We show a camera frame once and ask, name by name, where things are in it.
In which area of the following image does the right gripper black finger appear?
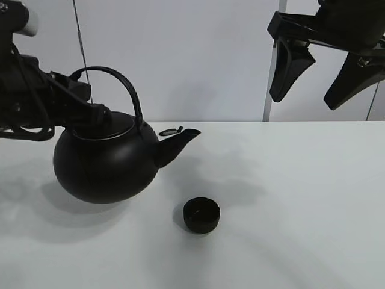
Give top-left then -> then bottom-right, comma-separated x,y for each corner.
324,52 -> 384,110
269,37 -> 315,102

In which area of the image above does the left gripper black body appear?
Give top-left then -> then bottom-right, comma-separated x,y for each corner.
22,55 -> 111,128

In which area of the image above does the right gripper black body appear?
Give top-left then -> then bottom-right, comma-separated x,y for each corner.
267,1 -> 384,58

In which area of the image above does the black round teapot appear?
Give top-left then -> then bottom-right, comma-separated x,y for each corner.
52,66 -> 201,204

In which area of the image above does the small black teacup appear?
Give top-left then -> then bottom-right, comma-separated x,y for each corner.
182,197 -> 221,234

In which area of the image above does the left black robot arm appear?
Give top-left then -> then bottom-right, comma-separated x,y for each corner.
1,1 -> 111,141

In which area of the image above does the grey vertical wall post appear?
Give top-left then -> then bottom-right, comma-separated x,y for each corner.
262,0 -> 287,122

